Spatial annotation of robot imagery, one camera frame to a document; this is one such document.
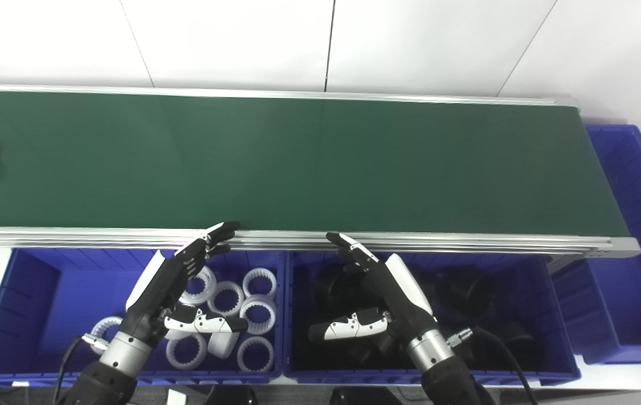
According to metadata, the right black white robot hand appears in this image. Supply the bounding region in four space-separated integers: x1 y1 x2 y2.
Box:
307 232 457 374

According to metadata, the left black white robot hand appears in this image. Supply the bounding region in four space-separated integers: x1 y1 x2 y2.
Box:
98 221 249 376

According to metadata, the black cylindrical plastic part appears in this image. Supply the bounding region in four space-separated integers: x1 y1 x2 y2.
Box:
313 269 374 316
481 322 540 372
445 266 496 317

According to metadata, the green conveyor belt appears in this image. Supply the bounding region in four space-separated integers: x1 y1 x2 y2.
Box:
0 83 641 259
0 90 631 238

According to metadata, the blue bin with white rings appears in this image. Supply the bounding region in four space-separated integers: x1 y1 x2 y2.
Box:
0 247 287 386

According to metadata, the black robot body part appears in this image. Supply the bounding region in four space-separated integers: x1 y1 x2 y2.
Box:
329 387 397 405
196 385 259 405

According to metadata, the blue bin with black parts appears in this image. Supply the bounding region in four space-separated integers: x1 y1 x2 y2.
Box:
283 250 582 387

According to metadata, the empty blue bin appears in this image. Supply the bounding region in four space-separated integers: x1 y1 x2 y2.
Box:
551 124 641 365

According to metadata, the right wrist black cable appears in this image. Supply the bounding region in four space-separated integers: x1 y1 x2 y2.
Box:
447 326 540 405

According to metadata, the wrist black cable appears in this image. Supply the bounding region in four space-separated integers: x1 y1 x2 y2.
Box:
53 333 110 405
447 326 540 405

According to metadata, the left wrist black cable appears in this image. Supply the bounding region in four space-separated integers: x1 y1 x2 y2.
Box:
53 333 110 405

